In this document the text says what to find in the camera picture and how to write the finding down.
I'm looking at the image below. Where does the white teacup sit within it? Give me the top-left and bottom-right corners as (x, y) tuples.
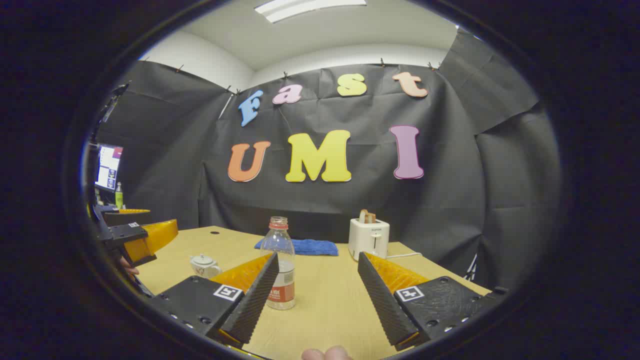
(189, 254), (223, 279)

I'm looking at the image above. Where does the blue towel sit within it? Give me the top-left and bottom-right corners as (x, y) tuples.
(254, 238), (340, 257)

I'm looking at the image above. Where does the ceiling light panel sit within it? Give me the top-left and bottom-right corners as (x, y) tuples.
(254, 0), (368, 24)

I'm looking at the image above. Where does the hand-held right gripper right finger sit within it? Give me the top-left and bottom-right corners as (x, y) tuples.
(357, 251), (509, 352)

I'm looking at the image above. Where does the computer monitor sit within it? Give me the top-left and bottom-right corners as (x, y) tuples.
(94, 144), (124, 193)

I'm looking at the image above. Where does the clear water bottle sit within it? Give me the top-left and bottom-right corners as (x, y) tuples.
(260, 216), (296, 311)

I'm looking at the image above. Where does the white toaster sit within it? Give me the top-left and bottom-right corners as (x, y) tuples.
(348, 218), (391, 262)

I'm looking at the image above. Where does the black backdrop cloth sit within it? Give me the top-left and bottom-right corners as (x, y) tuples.
(92, 27), (561, 296)

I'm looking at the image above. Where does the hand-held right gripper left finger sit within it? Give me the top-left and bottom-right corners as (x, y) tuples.
(150, 251), (280, 350)

